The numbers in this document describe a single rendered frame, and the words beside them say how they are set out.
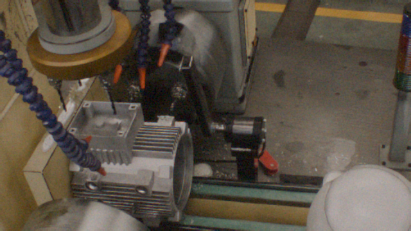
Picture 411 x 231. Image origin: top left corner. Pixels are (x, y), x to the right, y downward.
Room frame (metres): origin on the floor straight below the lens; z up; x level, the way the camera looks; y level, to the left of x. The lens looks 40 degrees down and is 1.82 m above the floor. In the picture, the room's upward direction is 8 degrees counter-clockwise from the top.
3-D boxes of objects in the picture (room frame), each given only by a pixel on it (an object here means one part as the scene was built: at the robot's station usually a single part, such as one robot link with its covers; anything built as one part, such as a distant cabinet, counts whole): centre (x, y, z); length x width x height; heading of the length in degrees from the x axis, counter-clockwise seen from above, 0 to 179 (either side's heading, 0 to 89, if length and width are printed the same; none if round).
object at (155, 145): (0.84, 0.15, 1.02); 0.20 x 0.19 x 0.19; 73
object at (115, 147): (0.85, 0.19, 1.11); 0.12 x 0.11 x 0.07; 73
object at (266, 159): (1.01, -0.14, 0.81); 0.09 x 0.03 x 0.02; 21
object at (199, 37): (1.15, 0.05, 1.04); 0.41 x 0.25 x 0.25; 163
